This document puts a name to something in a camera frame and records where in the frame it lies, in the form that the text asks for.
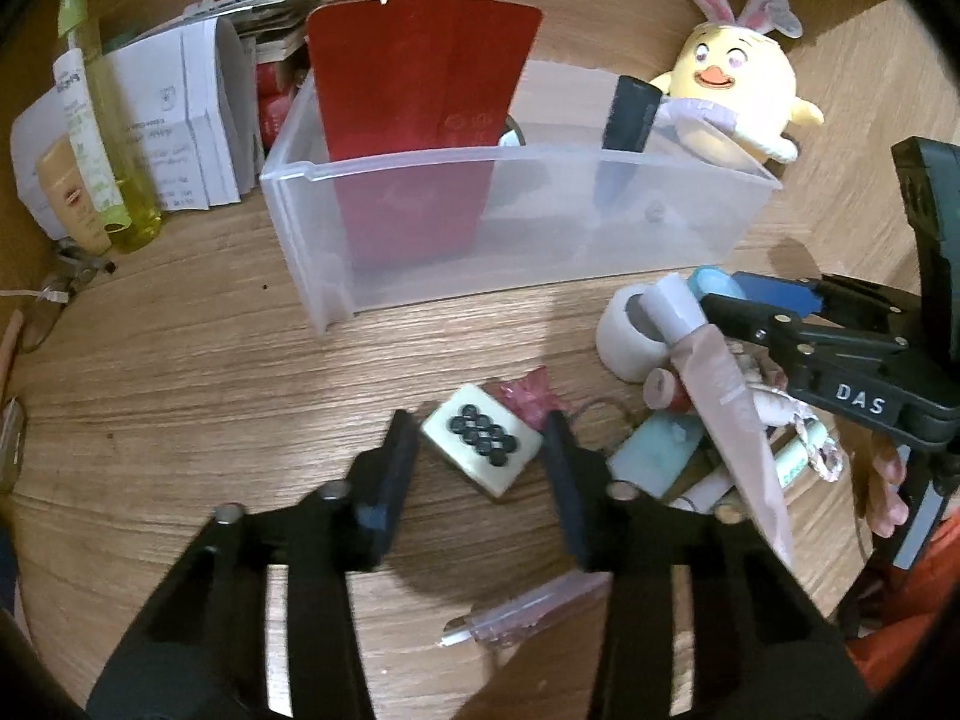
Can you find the eyeglasses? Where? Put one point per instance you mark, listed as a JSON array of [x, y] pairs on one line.
[[82, 266]]

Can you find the white pouch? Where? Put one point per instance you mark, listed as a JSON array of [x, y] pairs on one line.
[[34, 127]]

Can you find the stack of books and papers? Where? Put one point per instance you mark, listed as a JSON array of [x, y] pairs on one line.
[[262, 15]]

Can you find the person's right forearm orange sleeve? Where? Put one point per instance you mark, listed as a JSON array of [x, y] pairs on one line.
[[926, 600]]

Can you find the person's right hand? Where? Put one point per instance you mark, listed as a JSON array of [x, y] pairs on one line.
[[886, 487]]

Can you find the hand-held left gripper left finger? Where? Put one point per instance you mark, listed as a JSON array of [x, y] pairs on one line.
[[390, 484]]

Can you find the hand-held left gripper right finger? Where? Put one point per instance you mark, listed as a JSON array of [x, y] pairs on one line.
[[564, 487]]

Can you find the face print packet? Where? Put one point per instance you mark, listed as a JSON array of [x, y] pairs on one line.
[[69, 195]]

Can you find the light blue pouch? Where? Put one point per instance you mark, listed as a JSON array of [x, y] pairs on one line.
[[652, 454]]

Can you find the clear pink pen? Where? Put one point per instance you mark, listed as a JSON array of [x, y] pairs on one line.
[[525, 607]]

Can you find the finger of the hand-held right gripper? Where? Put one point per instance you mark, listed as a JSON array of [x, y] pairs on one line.
[[750, 319], [780, 292]]

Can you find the yellow chick plush rabbit ears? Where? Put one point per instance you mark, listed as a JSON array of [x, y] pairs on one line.
[[731, 82]]

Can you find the clear plastic storage bin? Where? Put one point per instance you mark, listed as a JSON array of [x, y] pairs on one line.
[[525, 225]]

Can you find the small white tube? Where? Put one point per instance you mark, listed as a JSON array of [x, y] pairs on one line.
[[701, 493]]

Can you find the yellow-green spray bottle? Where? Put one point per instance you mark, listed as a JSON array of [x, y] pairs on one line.
[[124, 165]]

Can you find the pink tube white cap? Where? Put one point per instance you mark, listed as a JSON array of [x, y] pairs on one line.
[[724, 390]]

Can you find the small brown thread spool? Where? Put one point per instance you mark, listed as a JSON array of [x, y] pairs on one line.
[[664, 388]]

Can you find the white tape roll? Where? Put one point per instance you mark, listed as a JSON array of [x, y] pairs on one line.
[[622, 345]]

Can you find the folded white paper sheets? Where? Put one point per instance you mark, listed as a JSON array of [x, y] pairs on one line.
[[187, 112]]

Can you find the black textured case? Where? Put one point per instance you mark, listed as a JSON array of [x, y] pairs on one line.
[[630, 116]]

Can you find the teal round case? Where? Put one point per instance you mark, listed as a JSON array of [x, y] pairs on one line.
[[712, 283]]

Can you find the red envelope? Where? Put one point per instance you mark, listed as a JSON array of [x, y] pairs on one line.
[[405, 82]]

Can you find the pink candy wrapper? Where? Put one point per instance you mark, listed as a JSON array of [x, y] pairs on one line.
[[529, 397]]

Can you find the white mahjong tile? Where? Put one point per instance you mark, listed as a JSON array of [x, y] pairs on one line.
[[480, 435]]

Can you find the red box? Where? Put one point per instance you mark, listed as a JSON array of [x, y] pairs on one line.
[[274, 109]]

